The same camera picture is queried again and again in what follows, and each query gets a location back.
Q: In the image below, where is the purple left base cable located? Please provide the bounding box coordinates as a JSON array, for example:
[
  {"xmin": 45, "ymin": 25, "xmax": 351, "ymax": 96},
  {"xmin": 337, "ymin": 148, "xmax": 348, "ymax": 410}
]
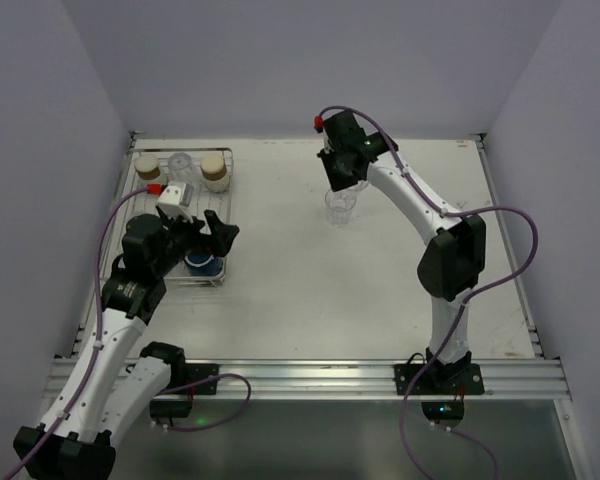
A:
[{"xmin": 152, "ymin": 372, "xmax": 253, "ymax": 432}]

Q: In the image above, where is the aluminium front rail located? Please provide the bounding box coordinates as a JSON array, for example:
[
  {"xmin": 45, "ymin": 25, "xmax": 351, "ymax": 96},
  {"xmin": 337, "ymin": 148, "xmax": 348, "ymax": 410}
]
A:
[{"xmin": 44, "ymin": 357, "xmax": 571, "ymax": 401}]

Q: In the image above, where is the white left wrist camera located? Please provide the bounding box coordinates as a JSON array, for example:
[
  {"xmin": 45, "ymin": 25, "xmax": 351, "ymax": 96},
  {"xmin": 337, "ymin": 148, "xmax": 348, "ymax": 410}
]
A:
[{"xmin": 156, "ymin": 181, "xmax": 195, "ymax": 221}]

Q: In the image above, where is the blue ceramic mug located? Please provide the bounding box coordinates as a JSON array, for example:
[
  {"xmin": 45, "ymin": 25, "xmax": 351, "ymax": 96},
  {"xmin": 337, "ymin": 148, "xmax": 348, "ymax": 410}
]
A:
[{"xmin": 184, "ymin": 252, "xmax": 224, "ymax": 277}]

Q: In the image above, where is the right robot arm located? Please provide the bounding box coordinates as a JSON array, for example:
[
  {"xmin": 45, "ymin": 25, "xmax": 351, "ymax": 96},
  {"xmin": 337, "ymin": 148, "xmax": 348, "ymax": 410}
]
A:
[{"xmin": 314, "ymin": 109, "xmax": 486, "ymax": 387}]

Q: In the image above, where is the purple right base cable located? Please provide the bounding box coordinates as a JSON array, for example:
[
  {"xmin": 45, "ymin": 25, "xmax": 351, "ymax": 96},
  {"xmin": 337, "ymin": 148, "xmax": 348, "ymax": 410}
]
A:
[{"xmin": 397, "ymin": 359, "xmax": 501, "ymax": 480}]

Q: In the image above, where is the metal wire dish rack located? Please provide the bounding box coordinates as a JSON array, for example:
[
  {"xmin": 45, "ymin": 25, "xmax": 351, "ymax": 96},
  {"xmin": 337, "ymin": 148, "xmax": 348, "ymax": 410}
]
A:
[{"xmin": 101, "ymin": 147, "xmax": 234, "ymax": 286}]

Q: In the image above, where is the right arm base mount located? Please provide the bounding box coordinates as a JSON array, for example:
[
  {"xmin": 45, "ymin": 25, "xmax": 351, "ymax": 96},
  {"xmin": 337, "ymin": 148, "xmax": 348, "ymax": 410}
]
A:
[{"xmin": 412, "ymin": 353, "xmax": 485, "ymax": 429}]

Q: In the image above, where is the aluminium rail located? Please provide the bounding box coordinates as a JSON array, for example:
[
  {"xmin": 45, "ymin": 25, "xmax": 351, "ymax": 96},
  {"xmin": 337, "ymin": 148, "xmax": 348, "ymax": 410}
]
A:
[
  {"xmin": 470, "ymin": 133, "xmax": 545, "ymax": 359},
  {"xmin": 44, "ymin": 357, "xmax": 571, "ymax": 401}
]

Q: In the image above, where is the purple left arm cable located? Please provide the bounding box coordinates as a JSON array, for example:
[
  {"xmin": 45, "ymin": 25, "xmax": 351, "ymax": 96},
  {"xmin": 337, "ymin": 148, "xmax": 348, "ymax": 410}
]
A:
[{"xmin": 0, "ymin": 182, "xmax": 167, "ymax": 480}]

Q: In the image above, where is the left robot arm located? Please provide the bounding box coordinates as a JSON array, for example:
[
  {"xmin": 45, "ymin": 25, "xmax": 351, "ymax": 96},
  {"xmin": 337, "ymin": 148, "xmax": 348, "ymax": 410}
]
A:
[{"xmin": 13, "ymin": 210, "xmax": 240, "ymax": 479}]

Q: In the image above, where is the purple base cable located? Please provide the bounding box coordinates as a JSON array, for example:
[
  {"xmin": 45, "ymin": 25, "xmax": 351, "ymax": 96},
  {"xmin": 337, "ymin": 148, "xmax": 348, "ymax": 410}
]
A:
[
  {"xmin": 397, "ymin": 359, "xmax": 501, "ymax": 480},
  {"xmin": 152, "ymin": 372, "xmax": 253, "ymax": 432}
]

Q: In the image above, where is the aluminium right side rail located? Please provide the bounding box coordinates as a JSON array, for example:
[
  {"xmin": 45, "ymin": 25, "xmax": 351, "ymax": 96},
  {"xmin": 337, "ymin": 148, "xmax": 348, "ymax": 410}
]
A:
[{"xmin": 470, "ymin": 133, "xmax": 545, "ymax": 359}]

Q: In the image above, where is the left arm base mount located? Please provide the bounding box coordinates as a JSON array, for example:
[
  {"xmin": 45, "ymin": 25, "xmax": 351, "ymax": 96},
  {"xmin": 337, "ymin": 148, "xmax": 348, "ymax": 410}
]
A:
[{"xmin": 149, "ymin": 363, "xmax": 219, "ymax": 427}]

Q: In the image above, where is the cream cup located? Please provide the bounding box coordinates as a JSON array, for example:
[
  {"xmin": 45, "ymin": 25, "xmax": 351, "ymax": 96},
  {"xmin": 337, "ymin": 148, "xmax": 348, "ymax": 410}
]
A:
[
  {"xmin": 200, "ymin": 154, "xmax": 230, "ymax": 193},
  {"xmin": 133, "ymin": 154, "xmax": 162, "ymax": 182}
]

